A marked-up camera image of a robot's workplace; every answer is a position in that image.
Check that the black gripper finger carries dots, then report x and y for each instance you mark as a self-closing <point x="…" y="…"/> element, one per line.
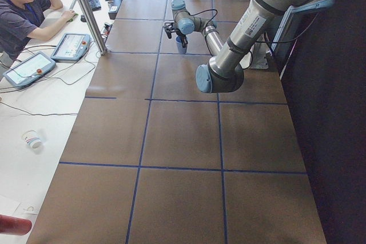
<point x="184" y="41"/>

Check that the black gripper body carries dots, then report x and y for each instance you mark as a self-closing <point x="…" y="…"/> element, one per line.
<point x="182" y="39"/>

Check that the blue ribbed plastic cup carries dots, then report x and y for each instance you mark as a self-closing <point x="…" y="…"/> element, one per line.
<point x="180" y="49"/>

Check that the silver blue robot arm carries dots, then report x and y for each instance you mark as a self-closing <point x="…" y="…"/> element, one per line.
<point x="223" y="73"/>

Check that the white paper cup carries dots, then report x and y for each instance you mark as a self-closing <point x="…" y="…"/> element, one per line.
<point x="32" y="139"/>

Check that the far teach pendant tablet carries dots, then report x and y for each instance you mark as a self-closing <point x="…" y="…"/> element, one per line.
<point x="71" y="48"/>

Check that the teach pendant tablet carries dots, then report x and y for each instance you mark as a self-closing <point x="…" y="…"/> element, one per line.
<point x="29" y="70"/>
<point x="71" y="48"/>

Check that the seated man in dark shirt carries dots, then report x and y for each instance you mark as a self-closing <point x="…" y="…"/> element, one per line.
<point x="21" y="21"/>

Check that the near teach pendant tablet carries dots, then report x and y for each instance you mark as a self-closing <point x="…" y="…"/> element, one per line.
<point x="29" y="70"/>

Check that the red cylinder roll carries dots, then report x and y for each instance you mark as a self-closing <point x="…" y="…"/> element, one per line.
<point x="15" y="226"/>

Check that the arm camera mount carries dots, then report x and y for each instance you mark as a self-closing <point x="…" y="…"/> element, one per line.
<point x="169" y="29"/>

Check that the white pedestal base plate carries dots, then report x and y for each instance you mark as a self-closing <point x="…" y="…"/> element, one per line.
<point x="257" y="56"/>

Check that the aluminium frame post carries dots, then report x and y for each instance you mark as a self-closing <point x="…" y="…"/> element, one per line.
<point x="92" y="25"/>

